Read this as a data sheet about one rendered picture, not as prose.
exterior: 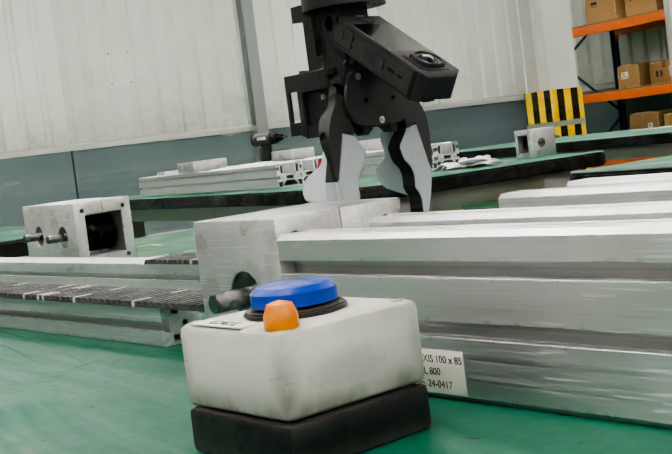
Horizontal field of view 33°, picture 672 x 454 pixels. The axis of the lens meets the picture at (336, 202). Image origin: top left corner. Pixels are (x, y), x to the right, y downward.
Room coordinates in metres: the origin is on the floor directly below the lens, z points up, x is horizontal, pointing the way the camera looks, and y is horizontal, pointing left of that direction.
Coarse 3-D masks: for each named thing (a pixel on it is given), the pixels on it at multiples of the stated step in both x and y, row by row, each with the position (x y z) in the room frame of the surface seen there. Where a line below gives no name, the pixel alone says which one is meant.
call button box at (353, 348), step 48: (192, 336) 0.51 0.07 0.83; (240, 336) 0.49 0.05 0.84; (288, 336) 0.47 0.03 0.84; (336, 336) 0.48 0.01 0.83; (384, 336) 0.50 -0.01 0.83; (192, 384) 0.52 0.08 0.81; (240, 384) 0.49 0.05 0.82; (288, 384) 0.47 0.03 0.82; (336, 384) 0.48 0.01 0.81; (384, 384) 0.50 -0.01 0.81; (240, 432) 0.49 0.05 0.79; (288, 432) 0.46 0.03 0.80; (336, 432) 0.48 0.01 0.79; (384, 432) 0.49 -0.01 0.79
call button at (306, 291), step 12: (264, 288) 0.51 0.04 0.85; (276, 288) 0.51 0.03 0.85; (288, 288) 0.50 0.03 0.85; (300, 288) 0.50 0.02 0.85; (312, 288) 0.50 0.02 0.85; (324, 288) 0.51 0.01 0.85; (336, 288) 0.52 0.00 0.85; (252, 300) 0.51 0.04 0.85; (264, 300) 0.50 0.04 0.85; (276, 300) 0.50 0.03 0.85; (288, 300) 0.50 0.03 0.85; (300, 300) 0.50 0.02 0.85; (312, 300) 0.50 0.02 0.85; (324, 300) 0.50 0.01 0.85
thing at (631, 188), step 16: (624, 176) 0.81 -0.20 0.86; (640, 176) 0.78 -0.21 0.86; (656, 176) 0.77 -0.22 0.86; (512, 192) 0.78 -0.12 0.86; (528, 192) 0.76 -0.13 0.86; (544, 192) 0.75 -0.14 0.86; (560, 192) 0.74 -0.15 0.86; (576, 192) 0.73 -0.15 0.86; (592, 192) 0.72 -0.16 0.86; (608, 192) 0.71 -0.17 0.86; (624, 192) 0.70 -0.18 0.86; (640, 192) 0.69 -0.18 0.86; (656, 192) 0.68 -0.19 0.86
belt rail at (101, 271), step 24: (0, 264) 1.54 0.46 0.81; (24, 264) 1.48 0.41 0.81; (48, 264) 1.42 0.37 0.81; (72, 264) 1.37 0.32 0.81; (96, 264) 1.32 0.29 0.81; (120, 264) 1.28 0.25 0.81; (144, 264) 1.24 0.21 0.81; (168, 264) 1.20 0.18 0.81; (192, 264) 1.16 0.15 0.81; (192, 288) 1.16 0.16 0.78
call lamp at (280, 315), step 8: (272, 304) 0.47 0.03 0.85; (280, 304) 0.47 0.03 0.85; (288, 304) 0.47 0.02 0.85; (264, 312) 0.48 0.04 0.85; (272, 312) 0.47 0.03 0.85; (280, 312) 0.47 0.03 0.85; (288, 312) 0.47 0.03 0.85; (296, 312) 0.47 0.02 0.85; (264, 320) 0.47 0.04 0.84; (272, 320) 0.47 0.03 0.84; (280, 320) 0.47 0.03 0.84; (288, 320) 0.47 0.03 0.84; (296, 320) 0.47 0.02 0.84; (264, 328) 0.48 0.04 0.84; (272, 328) 0.47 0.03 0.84; (280, 328) 0.47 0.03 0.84; (288, 328) 0.47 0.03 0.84
